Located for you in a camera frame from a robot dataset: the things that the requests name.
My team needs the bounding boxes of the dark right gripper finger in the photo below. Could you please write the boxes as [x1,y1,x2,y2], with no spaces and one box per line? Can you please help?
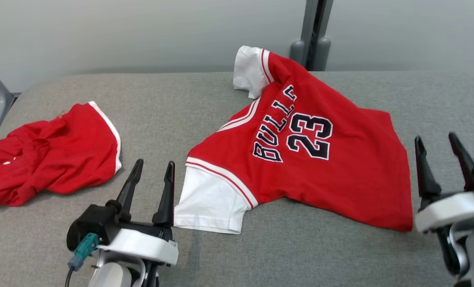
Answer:
[414,136,443,210]
[448,132,474,192]

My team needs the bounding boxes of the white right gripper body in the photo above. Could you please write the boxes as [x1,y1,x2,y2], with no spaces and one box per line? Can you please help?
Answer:
[415,191,474,234]

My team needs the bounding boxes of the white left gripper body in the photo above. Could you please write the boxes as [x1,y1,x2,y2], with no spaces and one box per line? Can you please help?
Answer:
[96,221,180,267]

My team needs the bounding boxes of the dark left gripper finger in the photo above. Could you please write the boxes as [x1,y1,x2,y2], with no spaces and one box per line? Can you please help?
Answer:
[152,161,176,228]
[114,159,145,222]

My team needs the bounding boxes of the red shorts with white stripe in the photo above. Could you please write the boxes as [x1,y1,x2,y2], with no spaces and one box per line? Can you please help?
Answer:
[0,101,122,207]

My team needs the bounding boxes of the red white number 23 jersey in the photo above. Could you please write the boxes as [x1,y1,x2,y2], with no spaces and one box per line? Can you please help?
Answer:
[174,45,414,235]

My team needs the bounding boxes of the teal left cable connector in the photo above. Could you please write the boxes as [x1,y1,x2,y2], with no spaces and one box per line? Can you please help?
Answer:
[68,233,100,271]

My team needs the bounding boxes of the grey partition post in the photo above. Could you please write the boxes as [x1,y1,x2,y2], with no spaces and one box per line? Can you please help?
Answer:
[289,0,334,72]

